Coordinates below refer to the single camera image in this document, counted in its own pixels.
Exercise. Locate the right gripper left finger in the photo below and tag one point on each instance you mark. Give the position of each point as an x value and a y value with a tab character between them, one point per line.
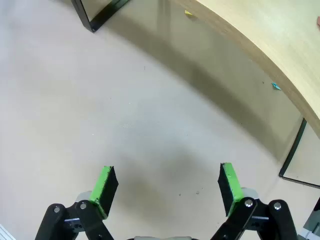
102	190

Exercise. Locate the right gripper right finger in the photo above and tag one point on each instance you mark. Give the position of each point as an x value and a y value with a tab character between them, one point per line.
230	190

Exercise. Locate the pink paper scrap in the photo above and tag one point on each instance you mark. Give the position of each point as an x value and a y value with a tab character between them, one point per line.
318	22

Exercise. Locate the teal paper scrap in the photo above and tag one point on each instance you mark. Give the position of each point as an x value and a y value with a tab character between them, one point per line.
276	86

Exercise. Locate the white ribbed object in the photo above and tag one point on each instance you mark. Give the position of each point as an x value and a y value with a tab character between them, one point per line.
6	232

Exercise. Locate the yellow paper scrap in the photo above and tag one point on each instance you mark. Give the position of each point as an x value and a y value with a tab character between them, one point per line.
188	13

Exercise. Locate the black frame wooden shelf unit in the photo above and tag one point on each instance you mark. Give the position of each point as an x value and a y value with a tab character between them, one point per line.
275	37

